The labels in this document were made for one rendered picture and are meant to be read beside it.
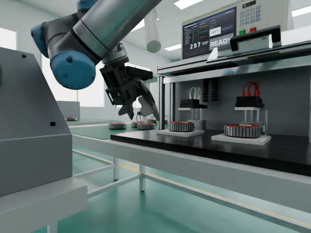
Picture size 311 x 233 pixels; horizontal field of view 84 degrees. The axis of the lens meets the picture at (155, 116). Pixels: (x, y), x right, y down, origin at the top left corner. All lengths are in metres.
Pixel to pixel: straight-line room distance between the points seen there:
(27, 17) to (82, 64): 5.12
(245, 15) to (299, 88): 0.36
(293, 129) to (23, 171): 0.87
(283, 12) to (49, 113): 0.80
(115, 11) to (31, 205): 0.32
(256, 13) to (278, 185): 0.65
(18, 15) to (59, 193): 5.21
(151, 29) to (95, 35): 1.80
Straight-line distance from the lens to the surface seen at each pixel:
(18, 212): 0.30
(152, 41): 1.99
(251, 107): 0.67
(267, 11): 0.86
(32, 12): 5.54
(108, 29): 0.36
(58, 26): 0.48
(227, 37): 0.87
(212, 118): 0.96
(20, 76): 0.45
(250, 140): 0.58
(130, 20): 0.36
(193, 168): 0.45
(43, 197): 0.30
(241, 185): 0.42
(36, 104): 0.38
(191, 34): 0.95
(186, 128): 0.71
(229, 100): 0.93
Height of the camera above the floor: 0.87
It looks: 2 degrees down
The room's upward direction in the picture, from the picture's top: straight up
